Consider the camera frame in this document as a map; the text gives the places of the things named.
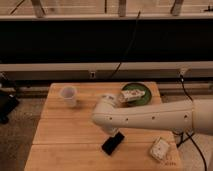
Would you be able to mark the black object at left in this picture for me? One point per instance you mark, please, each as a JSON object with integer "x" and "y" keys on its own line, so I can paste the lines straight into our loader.
{"x": 8, "y": 101}

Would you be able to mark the white tube in bowl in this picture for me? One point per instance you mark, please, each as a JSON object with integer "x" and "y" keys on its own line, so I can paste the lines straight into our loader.
{"x": 131, "y": 95}

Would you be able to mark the wall outlet box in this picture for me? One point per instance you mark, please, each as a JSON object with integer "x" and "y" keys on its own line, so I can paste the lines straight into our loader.
{"x": 92, "y": 74}

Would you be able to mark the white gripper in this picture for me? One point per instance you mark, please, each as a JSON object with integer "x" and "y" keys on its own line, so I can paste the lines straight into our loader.
{"x": 112, "y": 131}

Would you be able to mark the black rectangular eraser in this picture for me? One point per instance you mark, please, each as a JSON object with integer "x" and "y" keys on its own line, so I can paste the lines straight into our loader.
{"x": 112, "y": 143}

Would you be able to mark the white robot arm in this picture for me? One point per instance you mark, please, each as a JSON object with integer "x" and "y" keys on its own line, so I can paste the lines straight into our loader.
{"x": 186, "y": 115}

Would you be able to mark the green bowl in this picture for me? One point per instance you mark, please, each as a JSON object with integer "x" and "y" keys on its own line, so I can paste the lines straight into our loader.
{"x": 144, "y": 100}

